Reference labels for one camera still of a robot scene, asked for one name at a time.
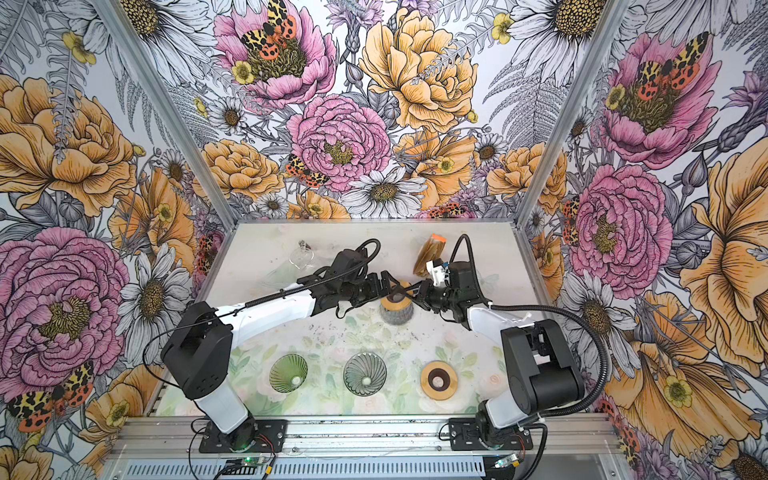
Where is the white vented cable duct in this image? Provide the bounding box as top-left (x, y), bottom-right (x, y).
top-left (112, 456), bottom-right (486, 479)

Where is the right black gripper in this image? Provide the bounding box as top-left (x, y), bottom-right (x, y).
top-left (401, 277), bottom-right (459, 315)

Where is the clear glass flask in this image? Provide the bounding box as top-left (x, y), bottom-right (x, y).
top-left (259, 240), bottom-right (315, 293)

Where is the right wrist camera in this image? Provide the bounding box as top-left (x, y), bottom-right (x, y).
top-left (426, 259), bottom-right (449, 288)

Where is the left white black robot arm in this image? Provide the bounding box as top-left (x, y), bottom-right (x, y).
top-left (161, 246), bottom-right (400, 452)

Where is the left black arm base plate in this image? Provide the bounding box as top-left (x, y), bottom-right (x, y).
top-left (198, 418), bottom-right (288, 454)

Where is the black corrugated cable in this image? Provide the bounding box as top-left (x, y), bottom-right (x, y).
top-left (141, 238), bottom-right (383, 391)
top-left (449, 233), bottom-right (610, 418)

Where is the green glass dripper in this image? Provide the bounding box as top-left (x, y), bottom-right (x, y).
top-left (269, 353), bottom-right (309, 394)

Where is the right black corrugated cable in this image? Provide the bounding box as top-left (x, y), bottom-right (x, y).
top-left (449, 233), bottom-right (610, 418)

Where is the left black corrugated cable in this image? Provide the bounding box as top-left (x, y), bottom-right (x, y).
top-left (141, 238), bottom-right (383, 391)

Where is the aluminium rail frame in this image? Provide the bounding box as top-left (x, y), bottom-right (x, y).
top-left (108, 413), bottom-right (620, 460)

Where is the brown coffee filter stack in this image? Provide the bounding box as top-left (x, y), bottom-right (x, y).
top-left (413, 234), bottom-right (446, 278)

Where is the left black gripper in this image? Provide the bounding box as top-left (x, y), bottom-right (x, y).
top-left (341, 270), bottom-right (400, 307)

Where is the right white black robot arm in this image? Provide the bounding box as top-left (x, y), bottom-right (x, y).
top-left (414, 261), bottom-right (586, 446)

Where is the grey glass dripper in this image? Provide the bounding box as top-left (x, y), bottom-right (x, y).
top-left (343, 352), bottom-right (387, 397)

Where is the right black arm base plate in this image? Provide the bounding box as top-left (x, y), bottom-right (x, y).
top-left (447, 417), bottom-right (533, 451)

